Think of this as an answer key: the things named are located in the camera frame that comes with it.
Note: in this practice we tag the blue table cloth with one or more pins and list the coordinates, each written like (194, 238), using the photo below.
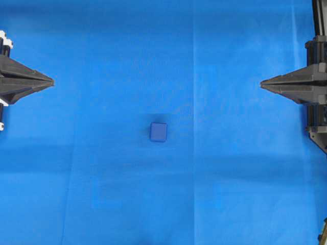
(238, 167)

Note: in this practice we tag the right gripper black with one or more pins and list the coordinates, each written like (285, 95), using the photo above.
(313, 96)

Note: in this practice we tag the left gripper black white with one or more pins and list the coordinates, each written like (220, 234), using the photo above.
(20, 80)

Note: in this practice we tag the blue rectangular block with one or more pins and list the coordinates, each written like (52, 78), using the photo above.
(158, 132)

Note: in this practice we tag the black frame rail right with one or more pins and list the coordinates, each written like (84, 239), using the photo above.
(319, 8)

